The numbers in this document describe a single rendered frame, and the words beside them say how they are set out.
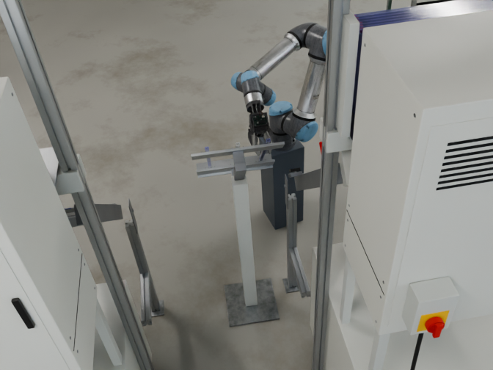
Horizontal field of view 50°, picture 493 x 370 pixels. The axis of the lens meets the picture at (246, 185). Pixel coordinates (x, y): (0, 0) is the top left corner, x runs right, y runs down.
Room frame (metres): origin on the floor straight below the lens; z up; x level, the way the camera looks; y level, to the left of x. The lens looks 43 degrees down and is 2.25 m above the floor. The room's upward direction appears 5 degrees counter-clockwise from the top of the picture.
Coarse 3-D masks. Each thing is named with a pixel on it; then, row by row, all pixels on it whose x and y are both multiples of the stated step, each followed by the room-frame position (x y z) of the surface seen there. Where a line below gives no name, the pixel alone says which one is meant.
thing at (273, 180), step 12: (300, 144) 2.13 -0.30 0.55; (276, 156) 2.06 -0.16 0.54; (288, 156) 2.08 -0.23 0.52; (300, 156) 2.10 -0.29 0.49; (276, 168) 2.06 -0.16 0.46; (288, 168) 2.08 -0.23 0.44; (300, 168) 2.10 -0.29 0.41; (264, 180) 2.18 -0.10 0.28; (276, 180) 2.06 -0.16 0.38; (288, 180) 2.08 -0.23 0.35; (264, 192) 2.19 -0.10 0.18; (276, 192) 2.06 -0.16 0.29; (288, 192) 2.08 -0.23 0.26; (300, 192) 2.10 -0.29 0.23; (264, 204) 2.20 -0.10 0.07; (276, 204) 2.06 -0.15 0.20; (300, 204) 2.10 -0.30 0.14; (276, 216) 2.06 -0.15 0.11; (300, 216) 2.10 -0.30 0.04; (276, 228) 2.06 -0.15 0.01
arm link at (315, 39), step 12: (312, 24) 2.21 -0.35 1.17; (312, 36) 2.15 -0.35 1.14; (324, 36) 2.11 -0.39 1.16; (312, 48) 2.12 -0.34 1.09; (324, 48) 2.08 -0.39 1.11; (312, 60) 2.11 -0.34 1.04; (324, 60) 2.08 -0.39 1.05; (312, 72) 2.09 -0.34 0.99; (324, 72) 2.10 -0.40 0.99; (312, 84) 2.07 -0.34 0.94; (300, 96) 2.09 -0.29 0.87; (312, 96) 2.06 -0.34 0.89; (300, 108) 2.06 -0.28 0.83; (312, 108) 2.05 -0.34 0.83; (288, 120) 2.07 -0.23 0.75; (300, 120) 2.02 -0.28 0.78; (312, 120) 2.03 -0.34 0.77; (288, 132) 2.04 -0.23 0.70; (300, 132) 1.99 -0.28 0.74; (312, 132) 2.02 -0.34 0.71
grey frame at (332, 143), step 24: (336, 0) 1.14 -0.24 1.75; (336, 24) 1.14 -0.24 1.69; (336, 48) 1.14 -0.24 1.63; (336, 72) 1.15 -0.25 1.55; (336, 96) 1.15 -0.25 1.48; (336, 144) 1.13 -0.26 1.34; (336, 168) 1.14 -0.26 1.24; (288, 216) 1.64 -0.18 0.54; (288, 240) 1.64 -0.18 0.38; (288, 264) 1.64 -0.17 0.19
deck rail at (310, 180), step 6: (306, 174) 1.49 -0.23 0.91; (312, 174) 1.41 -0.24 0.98; (318, 174) 1.33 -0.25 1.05; (300, 180) 1.58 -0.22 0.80; (306, 180) 1.49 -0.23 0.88; (312, 180) 1.41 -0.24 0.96; (318, 180) 1.33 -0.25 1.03; (300, 186) 1.58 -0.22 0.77; (306, 186) 1.49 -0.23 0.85; (312, 186) 1.41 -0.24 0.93; (318, 186) 1.33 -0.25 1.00
